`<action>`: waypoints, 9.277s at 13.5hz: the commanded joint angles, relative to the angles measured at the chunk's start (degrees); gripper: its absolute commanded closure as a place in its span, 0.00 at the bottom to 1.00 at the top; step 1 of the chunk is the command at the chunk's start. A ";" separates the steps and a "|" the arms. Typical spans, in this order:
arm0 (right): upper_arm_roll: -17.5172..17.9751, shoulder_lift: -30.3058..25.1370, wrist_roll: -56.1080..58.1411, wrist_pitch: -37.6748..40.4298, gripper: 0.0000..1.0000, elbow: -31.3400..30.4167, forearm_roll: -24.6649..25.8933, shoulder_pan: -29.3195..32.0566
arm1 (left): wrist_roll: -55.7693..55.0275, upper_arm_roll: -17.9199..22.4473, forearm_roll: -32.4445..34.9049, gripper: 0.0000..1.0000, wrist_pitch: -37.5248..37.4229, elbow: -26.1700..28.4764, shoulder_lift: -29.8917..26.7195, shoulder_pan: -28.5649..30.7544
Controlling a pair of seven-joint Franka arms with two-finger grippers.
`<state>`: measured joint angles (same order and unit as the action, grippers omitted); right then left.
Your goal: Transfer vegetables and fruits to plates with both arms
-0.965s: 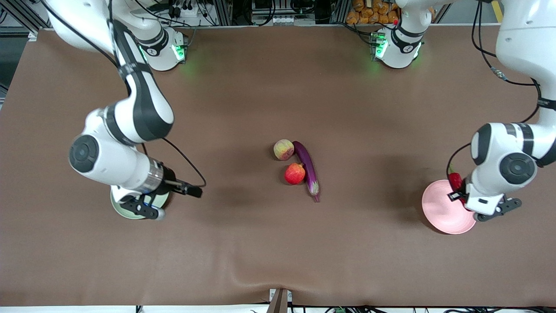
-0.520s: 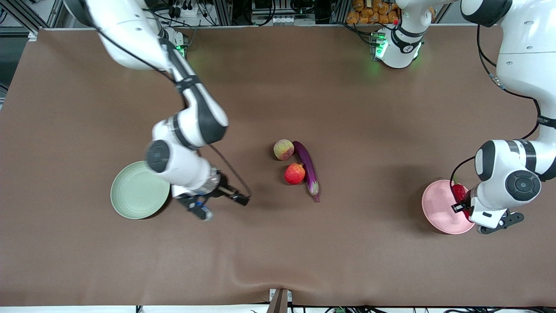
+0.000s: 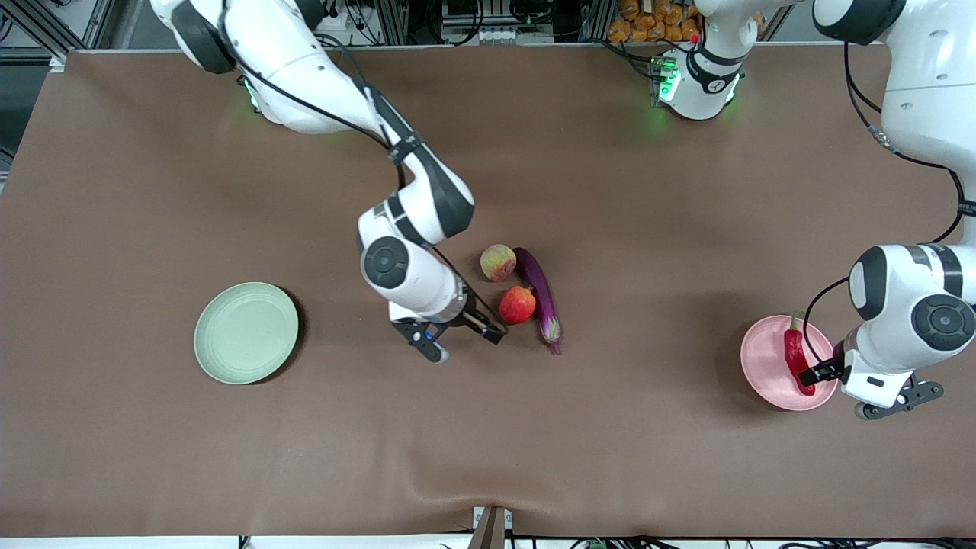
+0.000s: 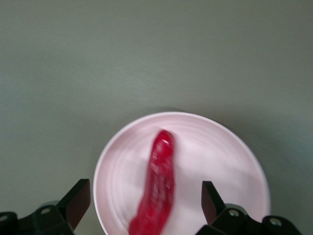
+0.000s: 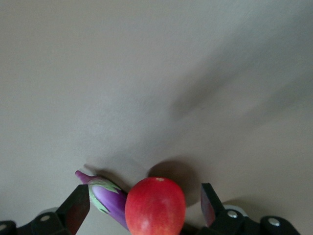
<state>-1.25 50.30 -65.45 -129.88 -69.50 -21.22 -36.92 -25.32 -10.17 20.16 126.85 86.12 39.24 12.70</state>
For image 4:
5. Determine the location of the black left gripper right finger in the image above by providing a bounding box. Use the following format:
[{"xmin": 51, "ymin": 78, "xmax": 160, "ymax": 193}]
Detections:
[{"xmin": 197, "ymin": 181, "xmax": 304, "ymax": 235}]

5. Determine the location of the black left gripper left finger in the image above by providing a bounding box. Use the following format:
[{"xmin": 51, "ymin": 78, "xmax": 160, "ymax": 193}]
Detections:
[{"xmin": 0, "ymin": 178, "xmax": 91, "ymax": 235}]

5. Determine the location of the red chili pepper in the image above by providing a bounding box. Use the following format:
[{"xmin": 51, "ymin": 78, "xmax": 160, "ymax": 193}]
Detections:
[{"xmin": 129, "ymin": 129, "xmax": 177, "ymax": 235}]

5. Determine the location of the pink round plate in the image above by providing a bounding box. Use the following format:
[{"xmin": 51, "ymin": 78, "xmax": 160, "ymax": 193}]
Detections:
[{"xmin": 92, "ymin": 112, "xmax": 271, "ymax": 235}]

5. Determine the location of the large table cloth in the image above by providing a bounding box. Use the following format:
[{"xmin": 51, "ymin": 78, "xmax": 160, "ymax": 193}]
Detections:
[{"xmin": 0, "ymin": 0, "xmax": 313, "ymax": 235}]

